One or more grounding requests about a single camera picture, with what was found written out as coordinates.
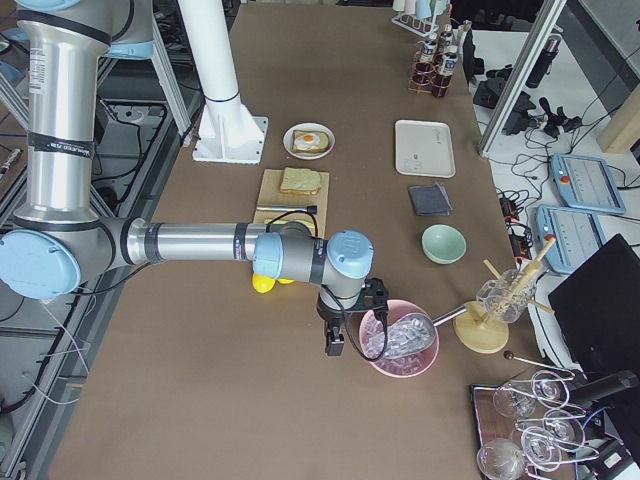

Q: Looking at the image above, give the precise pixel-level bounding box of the clear glass mug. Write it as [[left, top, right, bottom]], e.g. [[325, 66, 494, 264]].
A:
[[476, 269, 536, 323]]

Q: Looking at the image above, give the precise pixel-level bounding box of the black laptop monitor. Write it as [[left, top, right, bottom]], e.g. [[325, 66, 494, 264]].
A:
[[549, 234, 639, 374]]

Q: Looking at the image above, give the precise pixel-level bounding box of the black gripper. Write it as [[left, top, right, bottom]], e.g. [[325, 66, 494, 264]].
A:
[[316, 289, 348, 356]]

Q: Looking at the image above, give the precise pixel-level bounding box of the dark bottle white cap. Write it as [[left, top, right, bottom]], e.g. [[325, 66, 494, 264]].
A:
[[416, 33, 438, 73]]

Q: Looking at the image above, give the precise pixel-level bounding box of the steel muddler black tip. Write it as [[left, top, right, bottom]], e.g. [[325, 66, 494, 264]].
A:
[[256, 204, 318, 215]]

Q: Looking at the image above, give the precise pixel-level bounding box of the steel ice scoop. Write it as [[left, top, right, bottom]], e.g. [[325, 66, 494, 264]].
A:
[[383, 306, 467, 359]]

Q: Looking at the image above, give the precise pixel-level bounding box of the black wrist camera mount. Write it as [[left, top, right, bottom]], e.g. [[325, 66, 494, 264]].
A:
[[350, 278, 389, 313]]

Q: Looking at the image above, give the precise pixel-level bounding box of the blue teach pendant near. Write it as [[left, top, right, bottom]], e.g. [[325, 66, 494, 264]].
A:
[[536, 205, 607, 275]]

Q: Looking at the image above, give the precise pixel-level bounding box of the blue teach pendant far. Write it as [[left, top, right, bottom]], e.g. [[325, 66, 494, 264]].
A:
[[550, 154, 626, 214]]

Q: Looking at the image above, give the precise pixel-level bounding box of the copper wire bottle rack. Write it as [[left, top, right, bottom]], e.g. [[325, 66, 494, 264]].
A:
[[408, 41, 442, 97]]

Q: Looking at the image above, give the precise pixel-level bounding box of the white round plate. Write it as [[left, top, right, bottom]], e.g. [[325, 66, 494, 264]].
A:
[[283, 122, 335, 160]]

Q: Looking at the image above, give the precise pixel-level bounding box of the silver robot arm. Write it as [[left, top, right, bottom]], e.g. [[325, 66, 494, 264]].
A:
[[1, 1, 388, 356]]

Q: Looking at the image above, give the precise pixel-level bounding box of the cream rabbit tray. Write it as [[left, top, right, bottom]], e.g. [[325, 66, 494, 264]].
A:
[[394, 120, 456, 179]]

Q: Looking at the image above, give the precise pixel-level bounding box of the blue teach pendant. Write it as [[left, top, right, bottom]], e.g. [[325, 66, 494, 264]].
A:
[[550, 154, 626, 214], [536, 205, 607, 275]]

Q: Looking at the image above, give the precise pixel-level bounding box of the grey folded cloth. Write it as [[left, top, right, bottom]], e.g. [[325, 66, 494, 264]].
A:
[[408, 182, 453, 216]]

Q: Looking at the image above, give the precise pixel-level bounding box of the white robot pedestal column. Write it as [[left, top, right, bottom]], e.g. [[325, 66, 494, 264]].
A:
[[179, 0, 268, 165]]

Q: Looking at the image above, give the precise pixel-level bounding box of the yellow lemon near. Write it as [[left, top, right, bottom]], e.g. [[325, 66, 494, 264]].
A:
[[251, 274, 276, 294]]

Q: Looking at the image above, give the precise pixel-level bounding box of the wooden cup stand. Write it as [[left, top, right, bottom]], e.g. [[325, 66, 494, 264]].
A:
[[454, 235, 556, 354]]

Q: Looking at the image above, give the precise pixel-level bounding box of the plain bread slice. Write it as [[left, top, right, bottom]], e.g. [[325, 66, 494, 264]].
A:
[[279, 167, 322, 195]]

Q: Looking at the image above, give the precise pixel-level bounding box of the wine glass rack tray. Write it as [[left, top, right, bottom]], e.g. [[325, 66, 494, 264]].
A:
[[470, 368, 599, 479]]

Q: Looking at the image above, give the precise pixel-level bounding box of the bread slice under egg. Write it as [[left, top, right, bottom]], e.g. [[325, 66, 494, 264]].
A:
[[291, 130, 331, 154]]

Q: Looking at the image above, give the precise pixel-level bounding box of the green ceramic bowl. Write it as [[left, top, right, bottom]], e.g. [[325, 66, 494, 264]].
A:
[[421, 224, 467, 265]]

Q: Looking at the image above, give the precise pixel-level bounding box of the white cup rack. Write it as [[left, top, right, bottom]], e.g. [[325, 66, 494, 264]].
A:
[[391, 0, 450, 38]]

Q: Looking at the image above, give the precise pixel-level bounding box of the fried egg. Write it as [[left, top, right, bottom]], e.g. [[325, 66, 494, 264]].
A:
[[293, 132, 322, 151]]

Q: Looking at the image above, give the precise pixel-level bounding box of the pink bowl with ice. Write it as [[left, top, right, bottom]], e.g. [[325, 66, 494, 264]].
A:
[[373, 299, 439, 378]]

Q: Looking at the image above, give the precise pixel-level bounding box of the wooden cutting board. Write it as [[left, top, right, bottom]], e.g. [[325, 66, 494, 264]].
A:
[[252, 169, 330, 237]]

